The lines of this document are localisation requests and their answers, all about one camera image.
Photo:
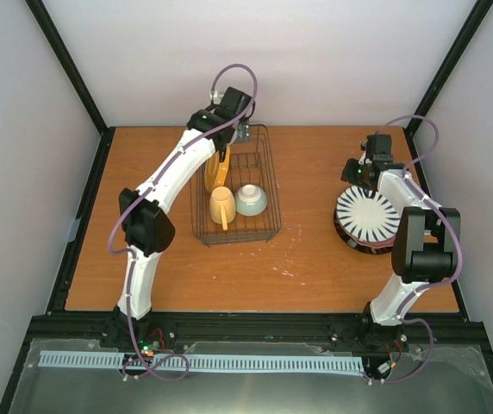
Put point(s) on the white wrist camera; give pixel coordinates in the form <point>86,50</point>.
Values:
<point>216,97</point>
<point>366,146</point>

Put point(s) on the black aluminium frame rail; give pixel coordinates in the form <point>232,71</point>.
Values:
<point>336,332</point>

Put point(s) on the white blue striped plate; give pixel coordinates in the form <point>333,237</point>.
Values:
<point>366,217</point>

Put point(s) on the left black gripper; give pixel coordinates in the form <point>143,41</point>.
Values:
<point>244,131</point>

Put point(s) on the grey wire dish rack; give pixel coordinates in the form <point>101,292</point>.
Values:
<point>251,179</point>

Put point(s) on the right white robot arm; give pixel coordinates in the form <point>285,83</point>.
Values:
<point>426,251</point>

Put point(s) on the light green ceramic bowl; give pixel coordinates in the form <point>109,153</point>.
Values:
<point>250,200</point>

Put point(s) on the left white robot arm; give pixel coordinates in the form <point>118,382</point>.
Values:
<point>144,230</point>

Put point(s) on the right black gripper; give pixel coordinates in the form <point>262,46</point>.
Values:
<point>347,172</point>

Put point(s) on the right black frame post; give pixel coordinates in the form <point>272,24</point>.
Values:
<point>479,11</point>

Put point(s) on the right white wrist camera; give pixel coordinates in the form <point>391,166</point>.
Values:
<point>366,146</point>

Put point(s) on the left black frame post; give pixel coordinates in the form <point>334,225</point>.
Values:
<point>48,28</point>

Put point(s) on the yellow ceramic mug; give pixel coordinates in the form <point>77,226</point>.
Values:
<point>222,206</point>

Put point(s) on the black frame post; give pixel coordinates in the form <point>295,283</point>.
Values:
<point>479,11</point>
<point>48,28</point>

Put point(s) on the light blue slotted cable duct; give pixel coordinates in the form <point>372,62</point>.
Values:
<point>206,363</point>

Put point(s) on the black striped plate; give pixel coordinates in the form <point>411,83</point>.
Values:
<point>358,248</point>

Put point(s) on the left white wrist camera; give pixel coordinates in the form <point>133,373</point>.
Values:
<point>216,97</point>

